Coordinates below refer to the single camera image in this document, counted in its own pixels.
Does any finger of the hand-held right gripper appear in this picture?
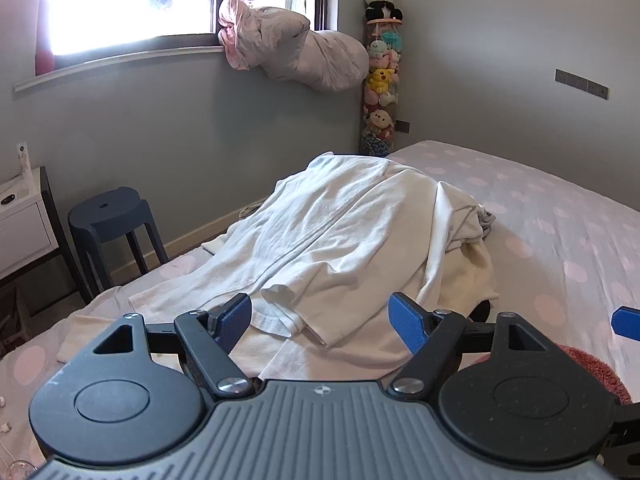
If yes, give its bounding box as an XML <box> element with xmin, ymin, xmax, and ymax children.
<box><xmin>611</xmin><ymin>305</ymin><xmax>640</xmax><ymax>344</ymax></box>

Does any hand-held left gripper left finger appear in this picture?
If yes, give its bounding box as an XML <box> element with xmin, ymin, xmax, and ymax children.
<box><xmin>92</xmin><ymin>293</ymin><xmax>254</xmax><ymax>401</ymax></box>

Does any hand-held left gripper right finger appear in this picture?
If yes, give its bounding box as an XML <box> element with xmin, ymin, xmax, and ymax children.
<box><xmin>387</xmin><ymin>291</ymin><xmax>549</xmax><ymax>397</ymax></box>

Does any white t-shirt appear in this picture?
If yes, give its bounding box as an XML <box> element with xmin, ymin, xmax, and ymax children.
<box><xmin>425</xmin><ymin>180</ymin><xmax>484</xmax><ymax>307</ymax></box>
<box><xmin>129</xmin><ymin>152</ymin><xmax>442</xmax><ymax>349</ymax></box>

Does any pink fleece clothing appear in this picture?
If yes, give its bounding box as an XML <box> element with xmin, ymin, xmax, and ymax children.
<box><xmin>470</xmin><ymin>342</ymin><xmax>634</xmax><ymax>407</ymax></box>

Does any cream sweatshirt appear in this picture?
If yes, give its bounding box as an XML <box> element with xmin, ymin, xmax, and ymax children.
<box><xmin>57</xmin><ymin>242</ymin><xmax>498</xmax><ymax>383</ymax></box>

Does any grey garment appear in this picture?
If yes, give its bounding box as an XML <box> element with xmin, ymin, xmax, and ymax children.
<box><xmin>474</xmin><ymin>204</ymin><xmax>497</xmax><ymax>235</ymax></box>

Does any polka dot bed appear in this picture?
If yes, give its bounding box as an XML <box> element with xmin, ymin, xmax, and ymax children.
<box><xmin>0</xmin><ymin>140</ymin><xmax>640</xmax><ymax>480</ymax></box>

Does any dark blue plastic stool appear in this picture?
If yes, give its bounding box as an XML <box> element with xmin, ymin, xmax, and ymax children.
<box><xmin>67</xmin><ymin>186</ymin><xmax>169</xmax><ymax>306</ymax></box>

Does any white nightstand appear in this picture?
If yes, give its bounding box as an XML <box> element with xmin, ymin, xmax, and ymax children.
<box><xmin>0</xmin><ymin>165</ymin><xmax>94</xmax><ymax>307</ymax></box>

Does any tube of plush toys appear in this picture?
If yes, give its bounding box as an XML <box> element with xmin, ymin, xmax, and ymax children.
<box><xmin>360</xmin><ymin>19</ymin><xmax>404</xmax><ymax>157</ymax></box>

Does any white lotion tube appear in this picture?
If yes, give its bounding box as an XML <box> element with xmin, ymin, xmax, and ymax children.
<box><xmin>14</xmin><ymin>141</ymin><xmax>34</xmax><ymax>179</ymax></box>

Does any white windowsill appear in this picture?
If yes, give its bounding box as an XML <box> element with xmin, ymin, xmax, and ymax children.
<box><xmin>12</xmin><ymin>45</ymin><xmax>227</xmax><ymax>94</ymax></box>

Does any panda plush toy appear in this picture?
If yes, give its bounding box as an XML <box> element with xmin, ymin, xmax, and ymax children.
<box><xmin>363</xmin><ymin>0</ymin><xmax>405</xmax><ymax>24</ymax></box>

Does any window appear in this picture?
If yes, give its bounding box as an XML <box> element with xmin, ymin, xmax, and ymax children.
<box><xmin>44</xmin><ymin>0</ymin><xmax>332</xmax><ymax>59</ymax></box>

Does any grey wall switch panel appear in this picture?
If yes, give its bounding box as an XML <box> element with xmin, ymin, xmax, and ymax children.
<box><xmin>555</xmin><ymin>67</ymin><xmax>610</xmax><ymax>100</ymax></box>

